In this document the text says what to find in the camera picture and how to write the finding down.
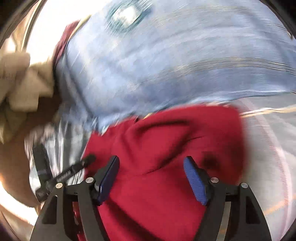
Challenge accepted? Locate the red knit garment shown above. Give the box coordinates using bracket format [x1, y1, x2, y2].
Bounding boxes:
[84, 105, 245, 240]

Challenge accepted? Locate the blue plaid pillow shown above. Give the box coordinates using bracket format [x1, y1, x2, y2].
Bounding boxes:
[56, 1, 295, 131]

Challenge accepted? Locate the grey patterned bed sheet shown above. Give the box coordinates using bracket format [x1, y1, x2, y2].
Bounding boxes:
[24, 93, 295, 240]

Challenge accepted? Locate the beige cloth pile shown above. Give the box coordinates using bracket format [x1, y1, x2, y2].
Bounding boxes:
[1, 52, 55, 144]

